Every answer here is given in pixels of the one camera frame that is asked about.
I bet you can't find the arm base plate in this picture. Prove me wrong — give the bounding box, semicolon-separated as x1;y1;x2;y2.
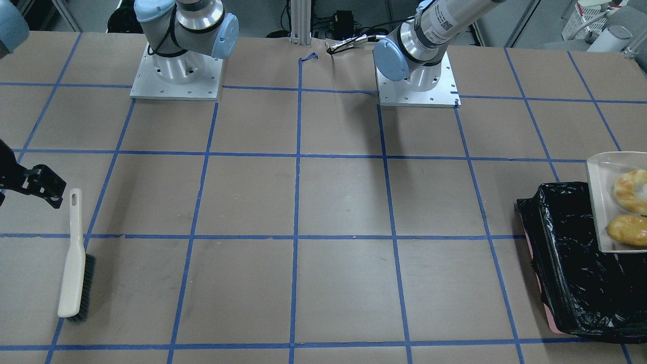
375;53;461;108
130;44;225;102

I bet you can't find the beige plastic dustpan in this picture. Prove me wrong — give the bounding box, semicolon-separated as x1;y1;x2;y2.
585;151;646;254

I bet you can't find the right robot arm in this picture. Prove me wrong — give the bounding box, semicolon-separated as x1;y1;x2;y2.
1;1;240;209

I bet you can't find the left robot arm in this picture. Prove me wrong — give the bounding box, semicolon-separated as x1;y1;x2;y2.
374;1;503;81

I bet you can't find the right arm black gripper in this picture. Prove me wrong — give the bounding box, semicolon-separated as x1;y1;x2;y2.
1;140;67;209

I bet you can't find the toy potato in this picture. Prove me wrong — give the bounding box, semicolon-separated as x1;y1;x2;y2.
606;214;646;247

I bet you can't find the toy croissant piece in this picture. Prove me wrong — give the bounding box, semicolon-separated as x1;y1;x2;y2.
612;169;646;216

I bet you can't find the black bag lined bin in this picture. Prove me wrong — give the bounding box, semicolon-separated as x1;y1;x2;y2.
516;181;646;344

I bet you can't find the aluminium frame post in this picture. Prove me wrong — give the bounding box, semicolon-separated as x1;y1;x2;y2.
289;0;312;48

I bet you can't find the beige hand brush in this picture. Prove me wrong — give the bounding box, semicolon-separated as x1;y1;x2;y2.
57;188;96;323

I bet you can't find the white cylinder container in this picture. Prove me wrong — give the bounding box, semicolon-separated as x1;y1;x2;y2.
587;25;633;53

